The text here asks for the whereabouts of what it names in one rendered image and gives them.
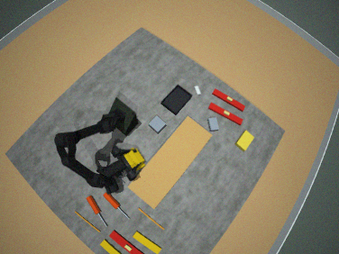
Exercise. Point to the tan panel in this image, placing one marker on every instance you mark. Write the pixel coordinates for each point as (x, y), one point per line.
(170, 162)

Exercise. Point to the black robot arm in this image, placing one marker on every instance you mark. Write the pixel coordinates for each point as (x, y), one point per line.
(70, 139)

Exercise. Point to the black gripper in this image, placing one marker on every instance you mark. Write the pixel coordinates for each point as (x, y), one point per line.
(119, 165)

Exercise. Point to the red spirit level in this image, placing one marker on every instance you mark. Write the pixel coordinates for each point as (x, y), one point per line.
(229, 100)
(124, 243)
(225, 114)

